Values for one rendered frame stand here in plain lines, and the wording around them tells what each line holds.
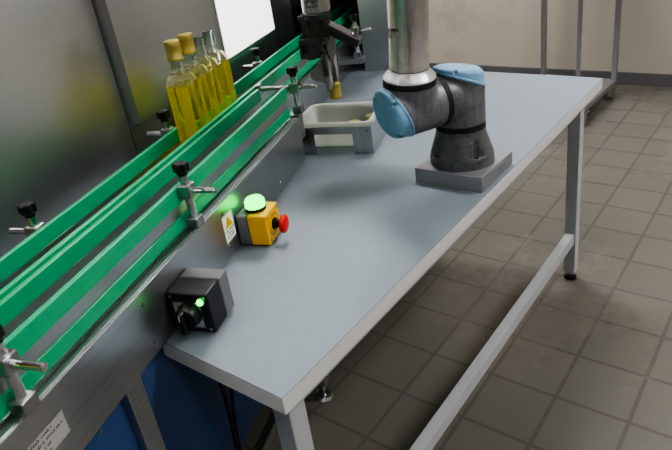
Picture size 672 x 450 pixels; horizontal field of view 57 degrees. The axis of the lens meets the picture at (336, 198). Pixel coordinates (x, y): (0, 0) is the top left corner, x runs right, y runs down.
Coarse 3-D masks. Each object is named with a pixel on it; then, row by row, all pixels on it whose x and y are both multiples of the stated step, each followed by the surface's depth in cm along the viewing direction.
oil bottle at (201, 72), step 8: (200, 64) 143; (192, 72) 141; (200, 72) 142; (208, 72) 145; (200, 80) 142; (208, 80) 145; (200, 88) 142; (208, 88) 145; (208, 96) 145; (208, 104) 145; (216, 104) 149; (208, 112) 145; (216, 112) 149; (208, 120) 146
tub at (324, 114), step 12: (312, 108) 185; (324, 108) 186; (336, 108) 185; (348, 108) 184; (360, 108) 183; (372, 108) 182; (312, 120) 184; (324, 120) 187; (336, 120) 186; (348, 120) 185; (360, 120) 184; (372, 120) 168
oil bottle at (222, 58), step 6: (210, 54) 151; (216, 54) 151; (222, 54) 153; (222, 60) 152; (228, 60) 155; (222, 66) 152; (228, 66) 155; (222, 72) 153; (228, 72) 155; (228, 78) 155; (228, 84) 155; (228, 90) 155; (234, 90) 158; (228, 96) 156; (234, 96) 158; (228, 102) 156
